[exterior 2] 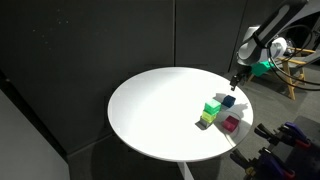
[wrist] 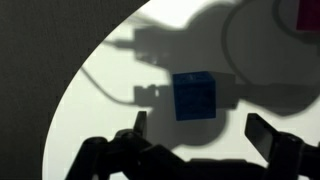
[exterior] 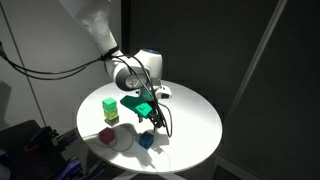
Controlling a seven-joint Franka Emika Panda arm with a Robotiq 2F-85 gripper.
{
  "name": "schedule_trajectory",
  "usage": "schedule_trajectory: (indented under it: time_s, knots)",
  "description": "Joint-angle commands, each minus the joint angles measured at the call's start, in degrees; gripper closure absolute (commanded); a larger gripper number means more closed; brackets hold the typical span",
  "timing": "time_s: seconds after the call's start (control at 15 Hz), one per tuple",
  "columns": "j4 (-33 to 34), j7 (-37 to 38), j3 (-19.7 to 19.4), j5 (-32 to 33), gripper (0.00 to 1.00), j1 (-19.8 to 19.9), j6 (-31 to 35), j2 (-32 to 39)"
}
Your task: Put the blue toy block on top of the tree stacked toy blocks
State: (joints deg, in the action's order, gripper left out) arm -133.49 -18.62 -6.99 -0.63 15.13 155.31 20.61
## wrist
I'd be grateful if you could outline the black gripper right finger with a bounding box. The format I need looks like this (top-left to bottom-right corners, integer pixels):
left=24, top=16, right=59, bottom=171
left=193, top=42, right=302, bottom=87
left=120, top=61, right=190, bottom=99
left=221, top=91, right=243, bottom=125
left=244, top=113, right=320, bottom=180

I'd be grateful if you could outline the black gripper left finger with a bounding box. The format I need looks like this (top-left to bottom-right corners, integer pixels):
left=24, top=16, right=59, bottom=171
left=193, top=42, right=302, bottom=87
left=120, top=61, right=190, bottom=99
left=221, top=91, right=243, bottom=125
left=64, top=110, right=208, bottom=180

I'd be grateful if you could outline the blue toy block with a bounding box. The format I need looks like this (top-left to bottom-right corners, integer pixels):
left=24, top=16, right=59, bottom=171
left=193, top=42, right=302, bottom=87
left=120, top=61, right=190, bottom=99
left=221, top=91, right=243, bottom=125
left=172, top=70, right=217, bottom=122

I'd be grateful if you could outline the pink toy block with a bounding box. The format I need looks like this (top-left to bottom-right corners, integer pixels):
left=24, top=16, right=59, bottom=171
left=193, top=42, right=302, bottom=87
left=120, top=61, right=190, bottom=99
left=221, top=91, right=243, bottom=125
left=296, top=0, right=320, bottom=33

